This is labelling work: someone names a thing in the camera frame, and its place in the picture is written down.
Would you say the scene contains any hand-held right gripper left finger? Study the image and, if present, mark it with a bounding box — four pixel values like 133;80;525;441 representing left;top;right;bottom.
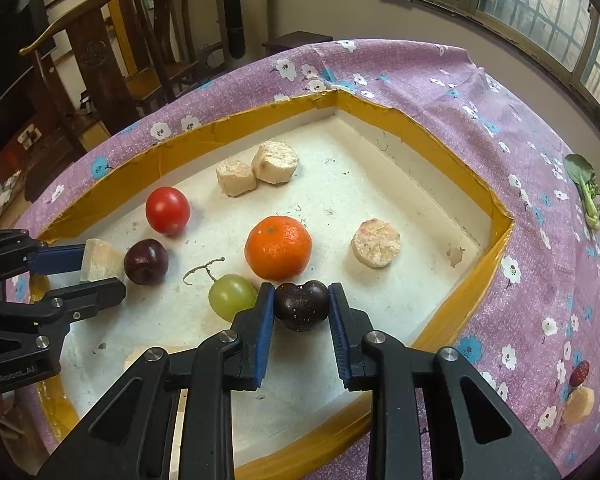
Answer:
35;282;277;480

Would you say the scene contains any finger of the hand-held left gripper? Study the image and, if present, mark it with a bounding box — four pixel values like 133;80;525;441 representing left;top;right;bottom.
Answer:
0;276;127;343
0;229;87;286

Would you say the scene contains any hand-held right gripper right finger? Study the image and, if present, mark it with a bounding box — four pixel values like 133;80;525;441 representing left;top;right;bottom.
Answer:
328;282;563;480

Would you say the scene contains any cut sugarcane piece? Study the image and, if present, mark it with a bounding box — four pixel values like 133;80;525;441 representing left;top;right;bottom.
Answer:
216;159;258;198
80;239;126;282
251;141;300;186
350;218;401;269
561;386;596;427

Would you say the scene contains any dark plum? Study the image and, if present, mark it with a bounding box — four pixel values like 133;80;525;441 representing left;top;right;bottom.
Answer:
274;280;331;332

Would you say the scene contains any green grape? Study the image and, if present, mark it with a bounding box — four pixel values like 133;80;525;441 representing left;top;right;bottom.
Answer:
182;256;258;322

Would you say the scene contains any orange mandarin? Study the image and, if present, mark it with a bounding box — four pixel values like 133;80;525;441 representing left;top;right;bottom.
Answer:
244;215;313;282

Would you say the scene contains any red tomato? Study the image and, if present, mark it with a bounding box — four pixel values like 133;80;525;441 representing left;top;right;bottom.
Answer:
145;186;191;236

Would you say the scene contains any yellow-rimmed white cardboard tray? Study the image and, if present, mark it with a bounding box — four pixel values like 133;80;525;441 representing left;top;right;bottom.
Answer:
27;87;516;480

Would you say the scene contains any dark red cherry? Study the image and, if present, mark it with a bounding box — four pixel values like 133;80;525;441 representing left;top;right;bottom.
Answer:
123;239;170;287

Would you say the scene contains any pile of paper clutter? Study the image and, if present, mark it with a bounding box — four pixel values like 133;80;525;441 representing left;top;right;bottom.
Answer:
0;165;27;231

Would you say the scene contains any black television screen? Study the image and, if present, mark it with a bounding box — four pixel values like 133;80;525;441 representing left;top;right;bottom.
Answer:
0;0;52;157

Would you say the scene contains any purple floral tablecloth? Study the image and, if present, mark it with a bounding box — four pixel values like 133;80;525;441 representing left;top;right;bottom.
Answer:
10;37;600;480

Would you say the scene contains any dark wooden armchair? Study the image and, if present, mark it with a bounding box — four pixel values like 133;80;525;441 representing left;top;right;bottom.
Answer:
19;0;148;161
130;0;217;107

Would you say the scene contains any red jujube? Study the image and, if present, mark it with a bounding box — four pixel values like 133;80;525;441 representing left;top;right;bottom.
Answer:
568;360;591;388

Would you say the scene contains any yellow wooden pillar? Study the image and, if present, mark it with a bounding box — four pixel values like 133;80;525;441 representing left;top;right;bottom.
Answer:
101;0;137;77

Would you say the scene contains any green bok choy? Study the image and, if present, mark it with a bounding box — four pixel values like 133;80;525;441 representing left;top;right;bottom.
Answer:
563;153;600;231

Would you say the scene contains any dark wooden side table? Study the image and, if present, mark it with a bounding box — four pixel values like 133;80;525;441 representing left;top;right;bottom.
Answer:
262;31;334;61

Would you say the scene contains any black cylindrical pipe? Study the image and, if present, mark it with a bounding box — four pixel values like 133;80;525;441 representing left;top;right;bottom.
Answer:
219;0;247;59

